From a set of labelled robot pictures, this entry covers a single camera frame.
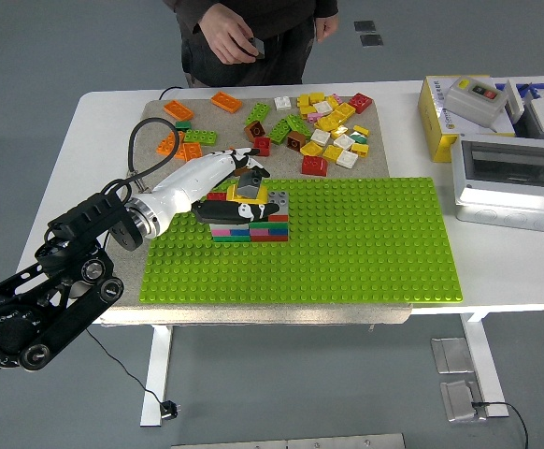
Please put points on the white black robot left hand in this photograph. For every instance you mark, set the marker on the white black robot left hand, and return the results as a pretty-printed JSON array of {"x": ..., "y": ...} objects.
[{"x": 188, "y": 180}]

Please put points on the person's left hand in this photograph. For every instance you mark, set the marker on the person's left hand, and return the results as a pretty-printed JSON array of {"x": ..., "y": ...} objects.
[{"x": 325, "y": 25}]

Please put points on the person's right hand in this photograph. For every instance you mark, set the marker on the person's right hand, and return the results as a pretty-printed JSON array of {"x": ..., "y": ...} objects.
[{"x": 225, "y": 37}]

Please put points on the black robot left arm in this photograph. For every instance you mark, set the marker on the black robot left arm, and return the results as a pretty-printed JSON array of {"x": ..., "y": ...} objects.
[{"x": 66, "y": 299}]

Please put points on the orange long toy brick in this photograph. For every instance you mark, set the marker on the orange long toy brick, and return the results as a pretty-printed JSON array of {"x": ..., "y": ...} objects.
[
  {"x": 191, "y": 150},
  {"x": 178, "y": 110},
  {"x": 226, "y": 102},
  {"x": 164, "y": 146}
]

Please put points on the red square stacked brick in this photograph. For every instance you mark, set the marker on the red square stacked brick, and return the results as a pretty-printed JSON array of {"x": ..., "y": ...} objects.
[{"x": 216, "y": 195}]

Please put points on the lime green long brick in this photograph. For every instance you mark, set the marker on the lime green long brick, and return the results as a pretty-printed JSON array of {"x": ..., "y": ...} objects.
[{"x": 200, "y": 136}]

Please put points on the small dark green brick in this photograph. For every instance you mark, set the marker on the small dark green brick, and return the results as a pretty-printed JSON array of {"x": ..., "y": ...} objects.
[{"x": 184, "y": 125}]

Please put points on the pink toy brick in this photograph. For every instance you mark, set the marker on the pink toy brick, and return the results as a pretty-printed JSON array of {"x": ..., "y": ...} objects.
[
  {"x": 312, "y": 117},
  {"x": 337, "y": 98}
]

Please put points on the yellow curved toy brick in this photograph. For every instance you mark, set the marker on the yellow curved toy brick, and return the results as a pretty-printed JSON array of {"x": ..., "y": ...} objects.
[{"x": 264, "y": 193}]

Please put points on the white flat toy brick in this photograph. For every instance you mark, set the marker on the white flat toy brick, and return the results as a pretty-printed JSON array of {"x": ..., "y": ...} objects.
[
  {"x": 347, "y": 159},
  {"x": 320, "y": 136},
  {"x": 322, "y": 107},
  {"x": 344, "y": 141}
]

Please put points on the lime green toy brick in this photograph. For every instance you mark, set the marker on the lime green toy brick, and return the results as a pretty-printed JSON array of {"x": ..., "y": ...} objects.
[
  {"x": 298, "y": 125},
  {"x": 258, "y": 112},
  {"x": 280, "y": 130}
]

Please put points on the brown brick with hole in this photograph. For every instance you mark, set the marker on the brown brick with hole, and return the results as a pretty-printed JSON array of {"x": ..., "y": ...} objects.
[
  {"x": 254, "y": 130},
  {"x": 296, "y": 140}
]

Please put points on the red square toy brick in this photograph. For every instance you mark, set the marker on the red square toy brick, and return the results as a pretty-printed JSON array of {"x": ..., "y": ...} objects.
[
  {"x": 361, "y": 103},
  {"x": 314, "y": 165},
  {"x": 263, "y": 144}
]

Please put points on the white studded square brick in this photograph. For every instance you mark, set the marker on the white studded square brick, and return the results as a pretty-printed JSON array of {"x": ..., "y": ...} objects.
[{"x": 282, "y": 103}]

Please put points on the light grey square brick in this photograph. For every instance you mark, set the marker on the light grey square brick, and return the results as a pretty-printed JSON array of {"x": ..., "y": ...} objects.
[{"x": 279, "y": 197}]

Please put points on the green flat toy brick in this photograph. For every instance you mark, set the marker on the green flat toy brick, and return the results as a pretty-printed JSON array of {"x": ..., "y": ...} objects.
[{"x": 358, "y": 137}]

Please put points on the green studded baseplate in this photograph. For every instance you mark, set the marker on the green studded baseplate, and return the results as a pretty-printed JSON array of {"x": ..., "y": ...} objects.
[{"x": 347, "y": 243}]

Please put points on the black floor socket cover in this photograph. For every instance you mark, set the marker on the black floor socket cover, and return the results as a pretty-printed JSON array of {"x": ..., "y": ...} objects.
[
  {"x": 364, "y": 25},
  {"x": 371, "y": 40}
]

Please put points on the person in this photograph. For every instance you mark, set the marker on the person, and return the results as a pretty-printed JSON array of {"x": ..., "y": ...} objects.
[{"x": 272, "y": 65}]

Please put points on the grey-brown table mat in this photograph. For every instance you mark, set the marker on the grey-brown table mat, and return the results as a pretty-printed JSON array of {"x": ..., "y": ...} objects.
[{"x": 234, "y": 124}]

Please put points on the yellow cardboard box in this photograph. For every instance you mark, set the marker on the yellow cardboard box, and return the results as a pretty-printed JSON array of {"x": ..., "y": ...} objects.
[{"x": 433, "y": 121}]

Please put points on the white table leg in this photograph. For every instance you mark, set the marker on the white table leg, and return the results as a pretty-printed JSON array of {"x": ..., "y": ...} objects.
[
  {"x": 157, "y": 374},
  {"x": 482, "y": 355}
]

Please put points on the small white box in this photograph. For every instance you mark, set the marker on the small white box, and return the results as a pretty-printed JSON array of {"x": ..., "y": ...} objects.
[{"x": 515, "y": 100}]

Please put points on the white distribution box with window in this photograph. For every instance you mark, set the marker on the white distribution box with window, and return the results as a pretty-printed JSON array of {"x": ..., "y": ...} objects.
[{"x": 510, "y": 206}]

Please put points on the long metal floor strip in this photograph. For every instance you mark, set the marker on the long metal floor strip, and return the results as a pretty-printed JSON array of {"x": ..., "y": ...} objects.
[{"x": 300, "y": 442}]

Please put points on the metal floor plate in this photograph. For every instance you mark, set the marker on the metal floor plate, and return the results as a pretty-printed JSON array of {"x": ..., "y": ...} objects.
[
  {"x": 452, "y": 355},
  {"x": 461, "y": 402}
]

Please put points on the multicolour brick wall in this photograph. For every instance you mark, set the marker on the multicolour brick wall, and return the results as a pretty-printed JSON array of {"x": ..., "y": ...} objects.
[{"x": 262, "y": 231}]

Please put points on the grey push-button switch box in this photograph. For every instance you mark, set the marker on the grey push-button switch box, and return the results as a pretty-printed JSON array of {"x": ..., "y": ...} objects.
[{"x": 468, "y": 105}]

